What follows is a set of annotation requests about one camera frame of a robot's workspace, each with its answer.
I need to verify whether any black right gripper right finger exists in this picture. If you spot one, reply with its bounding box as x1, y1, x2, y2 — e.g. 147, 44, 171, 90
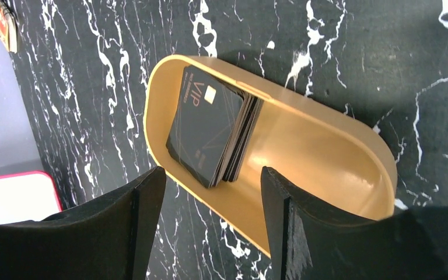
261, 167, 448, 279

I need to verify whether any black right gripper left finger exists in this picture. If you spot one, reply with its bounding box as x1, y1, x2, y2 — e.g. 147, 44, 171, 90
0, 166, 167, 279

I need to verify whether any yellow oval tray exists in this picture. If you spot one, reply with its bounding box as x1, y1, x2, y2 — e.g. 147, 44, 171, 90
143, 55, 397, 256

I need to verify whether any stack of black cards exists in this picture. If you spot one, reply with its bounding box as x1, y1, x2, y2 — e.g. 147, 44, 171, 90
222, 85, 263, 182

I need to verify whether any small orange card box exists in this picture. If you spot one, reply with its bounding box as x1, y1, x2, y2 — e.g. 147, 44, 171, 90
0, 0, 19, 53

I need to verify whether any pink framed whiteboard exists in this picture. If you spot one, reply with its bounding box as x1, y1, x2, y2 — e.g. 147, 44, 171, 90
0, 171, 62, 225

